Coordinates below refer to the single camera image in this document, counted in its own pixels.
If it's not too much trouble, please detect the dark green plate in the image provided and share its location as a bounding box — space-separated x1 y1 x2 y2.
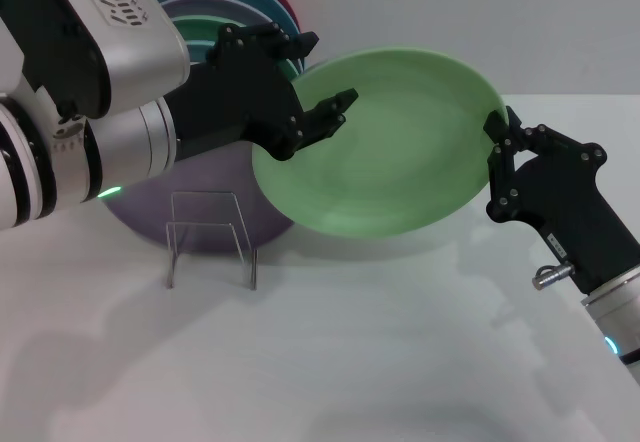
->
172 14 304 81

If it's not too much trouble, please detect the metal wire plate rack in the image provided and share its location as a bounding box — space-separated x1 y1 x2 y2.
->
164 190 259 291

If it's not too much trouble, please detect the light blue plate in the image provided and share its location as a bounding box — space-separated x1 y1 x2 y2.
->
184 39 221 63

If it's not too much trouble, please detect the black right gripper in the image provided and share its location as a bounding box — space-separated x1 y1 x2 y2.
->
483 106 640 294

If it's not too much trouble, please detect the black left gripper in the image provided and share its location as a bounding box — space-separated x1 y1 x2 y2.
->
164 21 360 162

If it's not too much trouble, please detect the light green plate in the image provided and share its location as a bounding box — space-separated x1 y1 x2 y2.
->
249 46 504 239

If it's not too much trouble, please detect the metal cable connector plug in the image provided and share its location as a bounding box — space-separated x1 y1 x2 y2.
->
532 261 575 291

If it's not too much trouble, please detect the lavender purple plate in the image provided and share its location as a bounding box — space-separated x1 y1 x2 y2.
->
102 139 296 256

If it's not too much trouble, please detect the grey plate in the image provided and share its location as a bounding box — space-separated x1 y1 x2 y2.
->
163 0 264 26

